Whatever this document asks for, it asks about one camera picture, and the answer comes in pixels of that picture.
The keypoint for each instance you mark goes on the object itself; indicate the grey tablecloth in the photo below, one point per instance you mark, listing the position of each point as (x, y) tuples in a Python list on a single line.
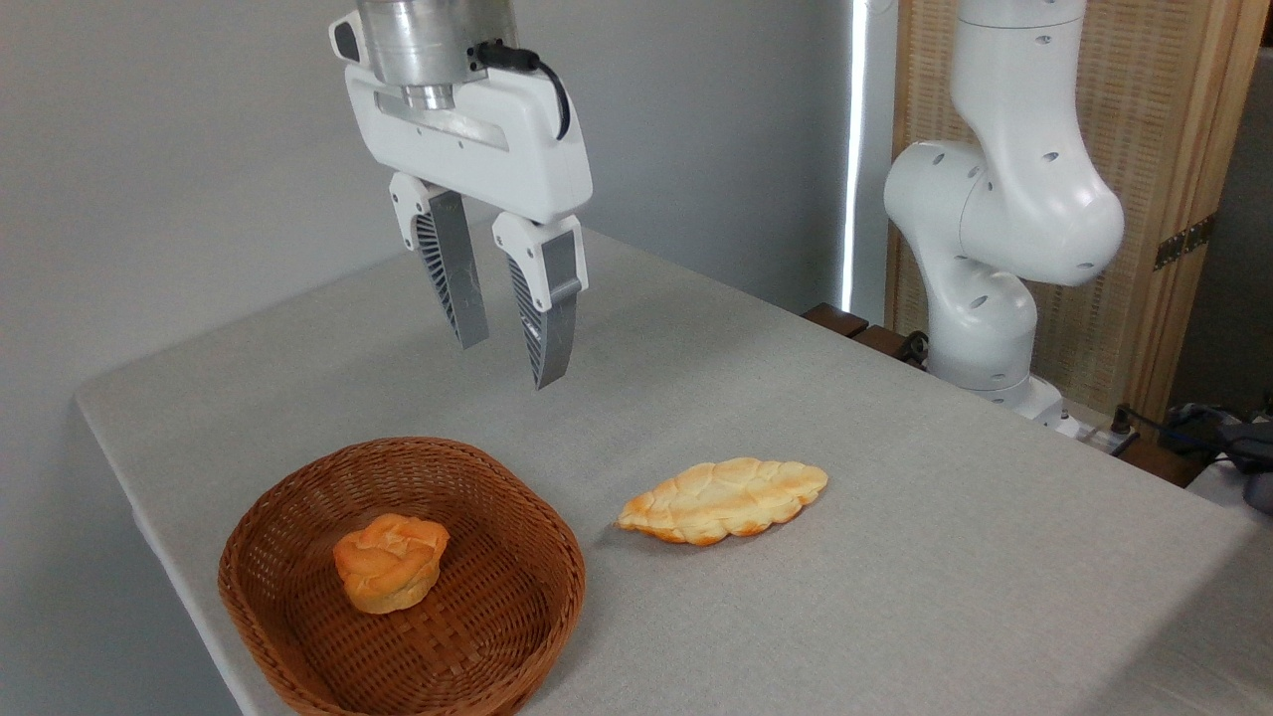
[(895, 597)]

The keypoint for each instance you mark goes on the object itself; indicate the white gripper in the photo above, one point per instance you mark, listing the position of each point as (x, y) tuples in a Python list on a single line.
[(487, 149)]

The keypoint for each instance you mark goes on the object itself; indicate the white power strip with plug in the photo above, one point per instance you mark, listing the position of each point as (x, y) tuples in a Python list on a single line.
[(1109, 436)]

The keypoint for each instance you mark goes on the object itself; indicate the dark grey bag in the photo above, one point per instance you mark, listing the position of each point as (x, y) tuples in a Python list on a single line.
[(1228, 447)]

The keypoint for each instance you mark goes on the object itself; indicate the wooden rattan folding screen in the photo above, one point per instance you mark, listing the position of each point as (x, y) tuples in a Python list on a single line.
[(1154, 99)]

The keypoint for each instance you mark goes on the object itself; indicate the dark brown wooden block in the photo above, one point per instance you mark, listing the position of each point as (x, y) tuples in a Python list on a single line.
[(835, 319), (880, 341)]

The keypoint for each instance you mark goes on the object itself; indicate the brown woven wicker basket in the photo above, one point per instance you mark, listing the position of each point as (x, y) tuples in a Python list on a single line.
[(477, 617)]

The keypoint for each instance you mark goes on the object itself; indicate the metal screen hinge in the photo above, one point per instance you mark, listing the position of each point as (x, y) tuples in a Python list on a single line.
[(1183, 242)]

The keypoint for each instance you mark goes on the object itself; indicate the round orange bread bun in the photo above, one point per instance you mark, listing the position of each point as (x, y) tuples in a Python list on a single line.
[(390, 562)]

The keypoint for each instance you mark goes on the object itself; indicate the flat leaf-shaped bread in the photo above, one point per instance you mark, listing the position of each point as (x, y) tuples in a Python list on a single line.
[(721, 500)]

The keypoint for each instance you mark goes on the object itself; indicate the black clamp knob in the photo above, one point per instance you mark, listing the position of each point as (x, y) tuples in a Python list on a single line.
[(915, 349)]

